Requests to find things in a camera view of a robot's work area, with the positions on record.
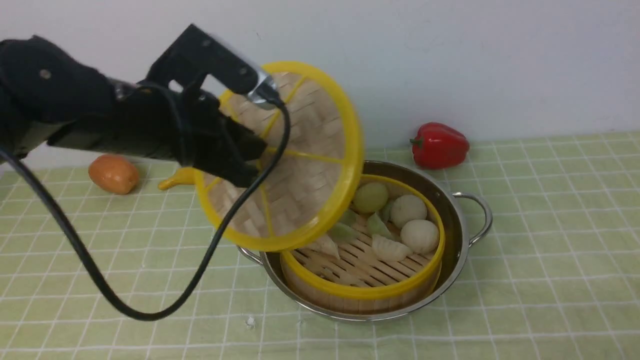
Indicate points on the white dumpling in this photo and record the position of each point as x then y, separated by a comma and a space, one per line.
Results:
388, 250
324, 245

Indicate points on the green dumpling centre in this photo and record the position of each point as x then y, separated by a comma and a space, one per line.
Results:
375, 226

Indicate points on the bamboo steamer basket yellow rim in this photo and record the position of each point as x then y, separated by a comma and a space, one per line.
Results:
359, 281

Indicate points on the white dumpling centre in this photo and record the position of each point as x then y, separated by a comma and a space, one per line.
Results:
388, 250

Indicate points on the white round bun upper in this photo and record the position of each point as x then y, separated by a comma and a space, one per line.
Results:
407, 208

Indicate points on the stainless steel pot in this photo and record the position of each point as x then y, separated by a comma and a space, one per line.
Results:
458, 241

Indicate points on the yellow banana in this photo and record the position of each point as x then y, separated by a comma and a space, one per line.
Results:
184, 176

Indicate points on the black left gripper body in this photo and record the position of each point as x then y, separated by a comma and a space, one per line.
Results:
151, 121

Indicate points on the red bell pepper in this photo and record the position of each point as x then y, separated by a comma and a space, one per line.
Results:
437, 146

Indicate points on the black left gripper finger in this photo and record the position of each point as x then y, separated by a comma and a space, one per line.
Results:
226, 149

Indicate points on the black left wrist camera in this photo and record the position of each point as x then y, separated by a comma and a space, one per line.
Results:
195, 54

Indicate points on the green round bun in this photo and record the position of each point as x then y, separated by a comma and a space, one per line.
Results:
370, 198

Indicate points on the orange brown round fruit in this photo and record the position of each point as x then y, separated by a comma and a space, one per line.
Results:
114, 174

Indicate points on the white round bun lower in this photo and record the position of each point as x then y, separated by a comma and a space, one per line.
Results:
420, 235

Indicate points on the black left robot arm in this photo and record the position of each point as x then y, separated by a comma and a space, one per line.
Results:
49, 97

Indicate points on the white round bun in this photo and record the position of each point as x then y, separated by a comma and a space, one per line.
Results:
420, 235
407, 208

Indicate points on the small white crumb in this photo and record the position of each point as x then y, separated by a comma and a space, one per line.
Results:
250, 323

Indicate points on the green dumpling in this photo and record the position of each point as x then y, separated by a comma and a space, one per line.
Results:
375, 226
342, 233

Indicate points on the woven bamboo steamer lid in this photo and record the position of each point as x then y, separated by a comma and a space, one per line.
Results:
315, 180

